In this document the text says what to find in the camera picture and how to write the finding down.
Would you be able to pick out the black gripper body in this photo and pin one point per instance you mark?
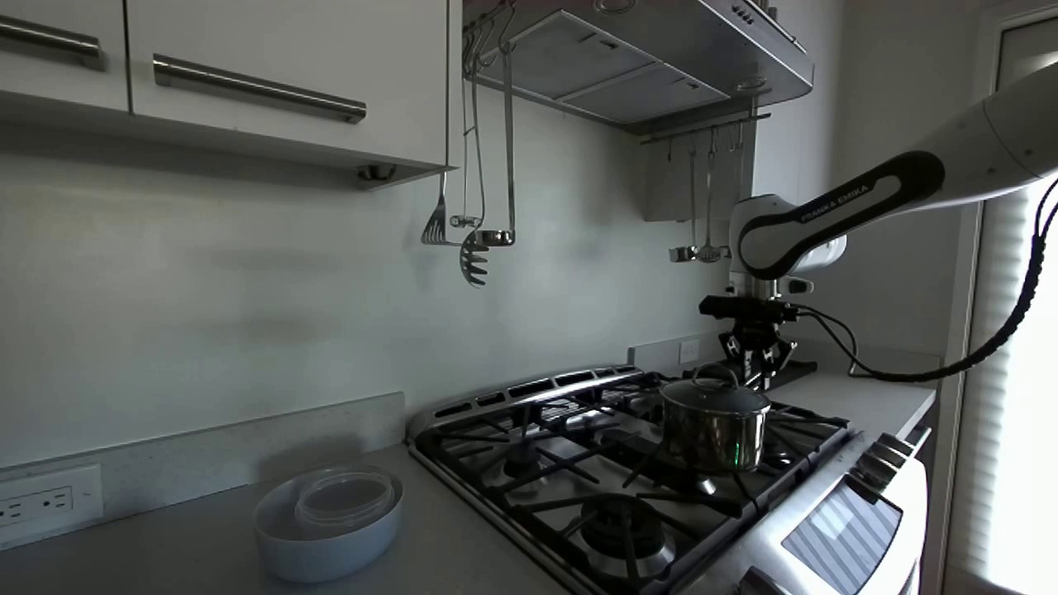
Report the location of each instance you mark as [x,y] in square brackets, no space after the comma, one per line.
[751,342]

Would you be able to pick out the silver pot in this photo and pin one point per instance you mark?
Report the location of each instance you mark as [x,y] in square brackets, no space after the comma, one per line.
[717,444]

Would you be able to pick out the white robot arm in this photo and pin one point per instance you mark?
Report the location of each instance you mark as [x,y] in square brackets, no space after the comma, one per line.
[992,150]

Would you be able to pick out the stainless steel gas stove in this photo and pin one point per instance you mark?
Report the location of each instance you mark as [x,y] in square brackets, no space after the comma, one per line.
[578,472]

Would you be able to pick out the hanging ladle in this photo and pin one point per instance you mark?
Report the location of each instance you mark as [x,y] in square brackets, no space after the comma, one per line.
[698,214]

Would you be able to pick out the steel range hood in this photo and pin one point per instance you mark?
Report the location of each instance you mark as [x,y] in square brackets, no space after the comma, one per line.
[635,60]

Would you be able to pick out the hanging metal spatula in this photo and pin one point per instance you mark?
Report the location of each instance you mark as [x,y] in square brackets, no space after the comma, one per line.
[434,229]

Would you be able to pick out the white round bowl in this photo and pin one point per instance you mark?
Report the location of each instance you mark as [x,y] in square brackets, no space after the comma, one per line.
[330,525]

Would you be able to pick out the cabinet door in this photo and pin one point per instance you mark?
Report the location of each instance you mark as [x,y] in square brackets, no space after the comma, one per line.
[332,76]
[70,50]

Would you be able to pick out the left upper cabinet door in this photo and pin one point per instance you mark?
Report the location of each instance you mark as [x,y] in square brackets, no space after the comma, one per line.
[70,50]

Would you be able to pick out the white wall outlet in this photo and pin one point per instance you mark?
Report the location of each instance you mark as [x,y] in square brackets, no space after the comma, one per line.
[50,504]

